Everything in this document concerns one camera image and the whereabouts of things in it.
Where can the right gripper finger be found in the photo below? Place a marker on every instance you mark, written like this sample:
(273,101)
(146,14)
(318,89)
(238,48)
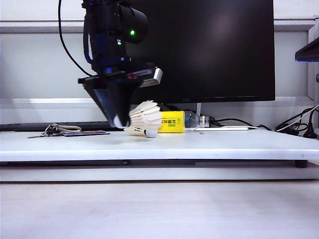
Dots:
(309,51)

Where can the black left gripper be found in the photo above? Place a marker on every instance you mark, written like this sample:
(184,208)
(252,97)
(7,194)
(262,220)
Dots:
(114,74)

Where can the white feather shuttlecock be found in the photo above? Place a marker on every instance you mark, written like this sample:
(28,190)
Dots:
(150,134)
(147,117)

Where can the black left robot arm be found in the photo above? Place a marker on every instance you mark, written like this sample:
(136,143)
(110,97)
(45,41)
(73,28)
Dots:
(104,37)

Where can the purple plastic card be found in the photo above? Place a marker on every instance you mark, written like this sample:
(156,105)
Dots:
(84,133)

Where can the metal key bunch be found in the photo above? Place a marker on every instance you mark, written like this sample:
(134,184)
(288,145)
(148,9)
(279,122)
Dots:
(51,130)

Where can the yellow label plastic bottle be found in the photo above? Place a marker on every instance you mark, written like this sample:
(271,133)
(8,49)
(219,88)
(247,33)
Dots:
(174,124)

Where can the black power plug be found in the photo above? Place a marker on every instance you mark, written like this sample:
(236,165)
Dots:
(310,129)

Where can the silver monitor stand leg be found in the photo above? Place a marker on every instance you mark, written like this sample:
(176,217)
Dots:
(198,109)

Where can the black keyboard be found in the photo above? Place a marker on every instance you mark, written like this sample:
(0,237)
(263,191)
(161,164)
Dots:
(25,127)

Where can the black computer monitor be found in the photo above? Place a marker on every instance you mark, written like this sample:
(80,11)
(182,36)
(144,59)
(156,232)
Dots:
(211,49)

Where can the white raised desk board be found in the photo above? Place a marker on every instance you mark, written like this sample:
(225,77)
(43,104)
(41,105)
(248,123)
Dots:
(199,147)

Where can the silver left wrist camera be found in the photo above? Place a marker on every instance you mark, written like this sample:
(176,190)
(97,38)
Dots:
(157,77)

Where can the aluminium partition frame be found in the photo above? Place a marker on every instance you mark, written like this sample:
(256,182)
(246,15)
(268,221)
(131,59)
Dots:
(37,27)

